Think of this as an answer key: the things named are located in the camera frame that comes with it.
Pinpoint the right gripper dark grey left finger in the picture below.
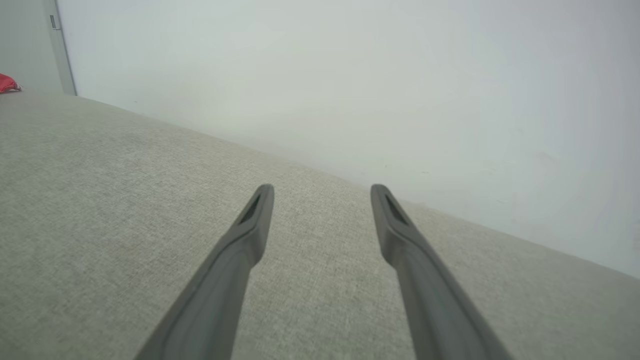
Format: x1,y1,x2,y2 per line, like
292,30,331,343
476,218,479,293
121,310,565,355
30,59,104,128
134,183,275,360

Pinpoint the grey door frame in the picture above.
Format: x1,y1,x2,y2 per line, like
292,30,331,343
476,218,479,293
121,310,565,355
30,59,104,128
42,0,78,97

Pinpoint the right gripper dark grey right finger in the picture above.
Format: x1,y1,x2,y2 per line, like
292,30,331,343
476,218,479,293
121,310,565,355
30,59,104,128
370,183,513,360

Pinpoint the red and white jersey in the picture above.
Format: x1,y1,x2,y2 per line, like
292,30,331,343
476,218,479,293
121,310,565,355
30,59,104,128
0,73,22,94

